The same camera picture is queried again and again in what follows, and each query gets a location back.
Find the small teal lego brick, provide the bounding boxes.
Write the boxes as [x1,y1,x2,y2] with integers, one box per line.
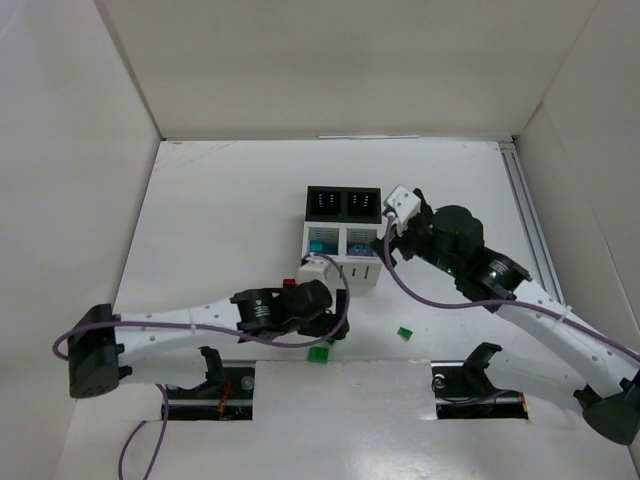
[309,240,325,253]

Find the small green flat lego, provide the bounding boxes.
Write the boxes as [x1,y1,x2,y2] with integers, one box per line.
[397,327,413,341]

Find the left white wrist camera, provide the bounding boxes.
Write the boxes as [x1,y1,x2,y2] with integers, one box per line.
[296,253,336,287]

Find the teal long lego brick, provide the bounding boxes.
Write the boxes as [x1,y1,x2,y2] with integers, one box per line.
[309,240,338,255]

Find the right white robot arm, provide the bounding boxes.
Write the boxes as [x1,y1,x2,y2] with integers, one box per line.
[374,185,639,446]

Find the purple cable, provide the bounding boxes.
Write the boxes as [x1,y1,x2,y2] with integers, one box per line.
[52,253,351,480]
[382,212,640,366]

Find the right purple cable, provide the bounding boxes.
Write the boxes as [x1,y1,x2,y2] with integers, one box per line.
[382,212,640,366]

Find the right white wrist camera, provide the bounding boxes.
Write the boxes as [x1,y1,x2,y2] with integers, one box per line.
[383,185,421,236]

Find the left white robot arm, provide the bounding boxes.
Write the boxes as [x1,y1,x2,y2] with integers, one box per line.
[53,280,350,399]

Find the black two-compartment container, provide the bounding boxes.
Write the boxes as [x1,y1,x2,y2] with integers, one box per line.
[305,186,382,224]

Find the white two-compartment container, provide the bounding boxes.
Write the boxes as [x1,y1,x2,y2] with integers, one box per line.
[302,221,382,295]

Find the aluminium rail on right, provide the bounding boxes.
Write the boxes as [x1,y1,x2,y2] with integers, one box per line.
[498,140,565,303]

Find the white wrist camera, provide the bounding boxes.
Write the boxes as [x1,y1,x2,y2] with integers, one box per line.
[296,253,336,287]
[383,185,421,236]

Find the light green lego brick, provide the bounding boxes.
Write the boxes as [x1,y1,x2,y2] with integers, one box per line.
[307,346,330,364]

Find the purple printed lego in container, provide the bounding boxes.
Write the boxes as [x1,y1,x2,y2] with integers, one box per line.
[347,242,376,257]

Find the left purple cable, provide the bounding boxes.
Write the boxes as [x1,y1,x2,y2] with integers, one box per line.
[52,253,351,480]

